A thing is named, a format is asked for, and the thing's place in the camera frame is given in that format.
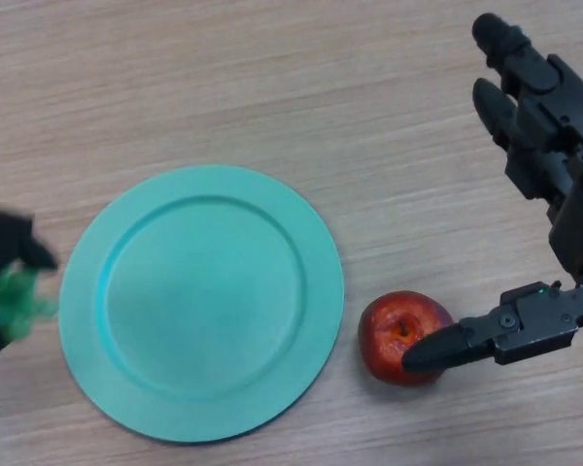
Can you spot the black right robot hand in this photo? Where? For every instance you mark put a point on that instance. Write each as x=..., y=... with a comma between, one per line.
x=573, y=170

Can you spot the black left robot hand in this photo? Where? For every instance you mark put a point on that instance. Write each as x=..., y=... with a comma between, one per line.
x=7, y=238

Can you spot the green grape bunch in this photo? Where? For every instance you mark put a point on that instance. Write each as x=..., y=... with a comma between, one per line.
x=10, y=301

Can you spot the green round plate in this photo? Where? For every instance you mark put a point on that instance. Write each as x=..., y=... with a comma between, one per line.
x=199, y=306

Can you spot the red apple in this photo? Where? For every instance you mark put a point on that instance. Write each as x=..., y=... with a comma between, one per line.
x=388, y=330

